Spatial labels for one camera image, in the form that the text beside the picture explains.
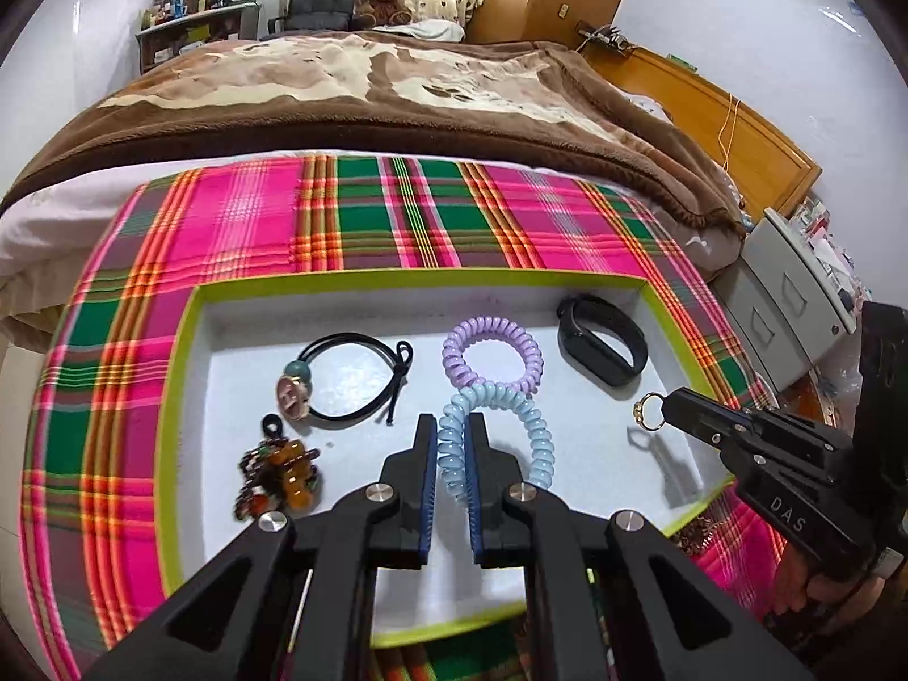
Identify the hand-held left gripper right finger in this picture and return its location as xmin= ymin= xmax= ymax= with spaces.
xmin=464 ymin=413 xmax=817 ymax=681

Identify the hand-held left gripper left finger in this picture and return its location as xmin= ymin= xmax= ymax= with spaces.
xmin=81 ymin=413 xmax=441 ymax=681

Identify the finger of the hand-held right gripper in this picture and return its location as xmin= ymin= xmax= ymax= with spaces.
xmin=674 ymin=418 xmax=774 ymax=484
xmin=665 ymin=386 xmax=852 ymax=462

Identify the gold ring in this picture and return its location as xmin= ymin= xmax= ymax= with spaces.
xmin=633 ymin=392 xmax=668 ymax=432

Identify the blue spiral hair tie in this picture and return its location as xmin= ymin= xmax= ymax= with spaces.
xmin=436 ymin=381 xmax=556 ymax=505

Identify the black wristband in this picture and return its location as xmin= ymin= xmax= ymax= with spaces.
xmin=555 ymin=294 xmax=648 ymax=388

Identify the purple spiral hair tie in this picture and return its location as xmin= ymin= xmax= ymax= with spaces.
xmin=441 ymin=312 xmax=544 ymax=398

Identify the amber and dark bead bracelet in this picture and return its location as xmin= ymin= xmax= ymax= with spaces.
xmin=234 ymin=415 xmax=323 ymax=522

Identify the black hair tie with charm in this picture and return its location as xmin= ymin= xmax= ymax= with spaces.
xmin=275 ymin=333 xmax=414 ymax=427

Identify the yellow-green cardboard tray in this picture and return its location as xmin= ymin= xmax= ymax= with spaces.
xmin=157 ymin=268 xmax=739 ymax=648

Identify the person's right hand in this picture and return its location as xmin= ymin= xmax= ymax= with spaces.
xmin=770 ymin=546 xmax=895 ymax=618

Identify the grey drawer cabinet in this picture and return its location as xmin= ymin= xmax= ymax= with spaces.
xmin=713 ymin=207 xmax=859 ymax=394

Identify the clutter of small packages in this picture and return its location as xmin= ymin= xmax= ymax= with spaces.
xmin=787 ymin=199 xmax=863 ymax=313

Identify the wooden headboard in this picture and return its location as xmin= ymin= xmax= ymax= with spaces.
xmin=578 ymin=43 xmax=824 ymax=217

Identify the pink green plaid cloth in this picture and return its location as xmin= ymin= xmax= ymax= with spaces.
xmin=18 ymin=152 xmax=788 ymax=681

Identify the brown printed blanket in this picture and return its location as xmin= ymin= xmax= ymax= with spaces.
xmin=0 ymin=32 xmax=746 ymax=242

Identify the power strip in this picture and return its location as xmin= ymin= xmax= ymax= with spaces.
xmin=576 ymin=23 xmax=632 ymax=51

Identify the white pillow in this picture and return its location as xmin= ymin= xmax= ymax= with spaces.
xmin=386 ymin=20 xmax=465 ymax=42

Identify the brown teddy bear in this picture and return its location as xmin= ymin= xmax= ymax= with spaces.
xmin=353 ymin=0 xmax=414 ymax=30

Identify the black chair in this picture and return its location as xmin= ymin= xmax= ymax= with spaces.
xmin=268 ymin=0 xmax=359 ymax=35

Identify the wooden shelf desk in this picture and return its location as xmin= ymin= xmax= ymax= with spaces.
xmin=134 ymin=0 xmax=262 ymax=75

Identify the metal chain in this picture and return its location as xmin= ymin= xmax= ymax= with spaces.
xmin=667 ymin=511 xmax=739 ymax=558

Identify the yellow cable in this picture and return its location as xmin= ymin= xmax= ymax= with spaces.
xmin=716 ymin=95 xmax=742 ymax=171

